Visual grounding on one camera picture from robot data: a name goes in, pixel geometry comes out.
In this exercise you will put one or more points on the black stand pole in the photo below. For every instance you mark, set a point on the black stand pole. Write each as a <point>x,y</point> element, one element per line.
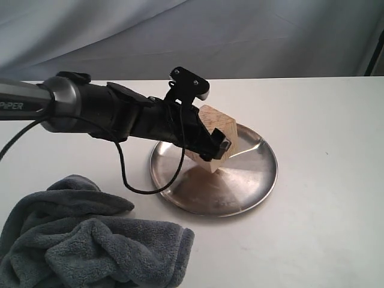
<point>374,59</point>

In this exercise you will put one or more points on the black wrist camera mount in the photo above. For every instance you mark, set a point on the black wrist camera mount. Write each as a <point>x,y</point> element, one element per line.
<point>185,86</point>

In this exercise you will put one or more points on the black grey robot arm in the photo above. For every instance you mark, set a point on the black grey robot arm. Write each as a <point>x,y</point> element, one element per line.
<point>70,103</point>

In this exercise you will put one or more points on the grey backdrop cloth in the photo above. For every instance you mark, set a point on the grey backdrop cloth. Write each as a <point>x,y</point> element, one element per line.
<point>141,40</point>

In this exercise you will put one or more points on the light wooden cube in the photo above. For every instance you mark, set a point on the light wooden cube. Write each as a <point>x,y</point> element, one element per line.
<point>213,118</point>

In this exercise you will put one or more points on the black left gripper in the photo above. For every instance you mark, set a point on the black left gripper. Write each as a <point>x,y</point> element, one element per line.
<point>181,126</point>

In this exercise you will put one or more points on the grey fluffy towel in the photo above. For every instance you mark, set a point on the grey fluffy towel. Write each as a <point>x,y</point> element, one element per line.
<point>74,235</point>

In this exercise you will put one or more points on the round stainless steel plate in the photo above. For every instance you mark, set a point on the round stainless steel plate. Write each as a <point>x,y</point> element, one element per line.
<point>244,181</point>

